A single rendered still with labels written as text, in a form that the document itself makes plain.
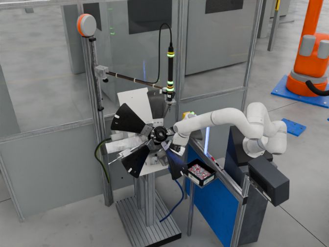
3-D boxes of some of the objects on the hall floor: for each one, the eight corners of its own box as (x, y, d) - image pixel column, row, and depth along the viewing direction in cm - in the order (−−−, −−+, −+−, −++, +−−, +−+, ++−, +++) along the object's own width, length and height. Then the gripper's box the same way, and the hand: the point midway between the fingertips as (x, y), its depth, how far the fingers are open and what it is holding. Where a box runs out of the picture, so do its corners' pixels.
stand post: (137, 211, 318) (131, 117, 256) (145, 209, 321) (141, 115, 259) (138, 215, 315) (133, 120, 252) (147, 212, 318) (143, 118, 256)
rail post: (226, 263, 270) (238, 201, 228) (230, 262, 271) (243, 200, 229) (228, 267, 267) (242, 205, 225) (232, 265, 268) (246, 203, 226)
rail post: (182, 197, 336) (185, 139, 294) (185, 196, 337) (189, 138, 295) (183, 200, 333) (187, 141, 290) (187, 198, 334) (191, 140, 292)
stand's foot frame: (115, 207, 323) (115, 201, 319) (155, 194, 340) (155, 188, 335) (135, 256, 276) (135, 250, 272) (181, 237, 292) (181, 232, 288)
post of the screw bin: (186, 234, 295) (191, 172, 252) (188, 233, 297) (193, 170, 253) (189, 236, 293) (194, 173, 250) (191, 235, 295) (196, 172, 252)
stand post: (145, 229, 301) (142, 156, 251) (153, 225, 304) (152, 153, 254) (147, 232, 297) (144, 159, 248) (155, 229, 300) (154, 156, 251)
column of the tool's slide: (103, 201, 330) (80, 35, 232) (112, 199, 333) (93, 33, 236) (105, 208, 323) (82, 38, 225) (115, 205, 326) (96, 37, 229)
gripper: (174, 134, 205) (165, 151, 217) (195, 138, 208) (185, 155, 220) (173, 126, 210) (165, 143, 222) (193, 130, 214) (184, 147, 226)
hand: (176, 147), depth 220 cm, fingers closed
